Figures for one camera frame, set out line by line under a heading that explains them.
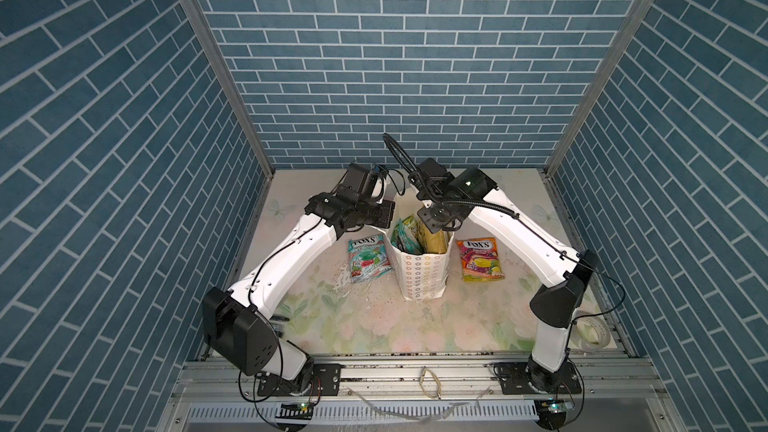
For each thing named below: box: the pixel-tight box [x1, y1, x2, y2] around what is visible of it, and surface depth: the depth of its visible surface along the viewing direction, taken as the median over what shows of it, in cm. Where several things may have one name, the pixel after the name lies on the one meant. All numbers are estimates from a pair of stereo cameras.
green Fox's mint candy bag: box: [347, 234, 394, 284], surface depth 93 cm
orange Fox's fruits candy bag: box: [456, 237, 505, 283], surface depth 93 cm
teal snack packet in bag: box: [391, 218, 424, 254], surface depth 88 cm
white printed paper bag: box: [370, 188, 454, 301], surface depth 75 cm
